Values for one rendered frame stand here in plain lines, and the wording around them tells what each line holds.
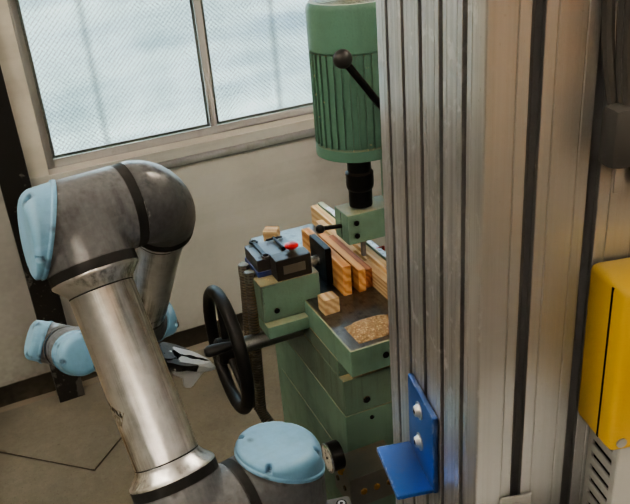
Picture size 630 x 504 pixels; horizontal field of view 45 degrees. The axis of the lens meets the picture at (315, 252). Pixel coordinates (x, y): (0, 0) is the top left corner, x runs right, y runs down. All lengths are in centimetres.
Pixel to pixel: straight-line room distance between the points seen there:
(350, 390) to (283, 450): 57
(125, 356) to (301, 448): 26
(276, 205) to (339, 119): 162
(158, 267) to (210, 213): 185
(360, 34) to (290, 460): 81
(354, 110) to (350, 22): 17
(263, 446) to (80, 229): 37
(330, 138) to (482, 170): 105
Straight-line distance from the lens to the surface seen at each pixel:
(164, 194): 103
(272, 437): 107
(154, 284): 122
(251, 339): 169
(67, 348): 133
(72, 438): 292
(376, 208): 165
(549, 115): 51
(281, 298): 163
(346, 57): 139
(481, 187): 51
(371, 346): 149
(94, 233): 99
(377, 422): 167
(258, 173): 304
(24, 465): 288
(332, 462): 158
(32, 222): 98
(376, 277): 166
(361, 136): 153
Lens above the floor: 172
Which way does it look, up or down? 26 degrees down
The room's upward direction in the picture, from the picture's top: 5 degrees counter-clockwise
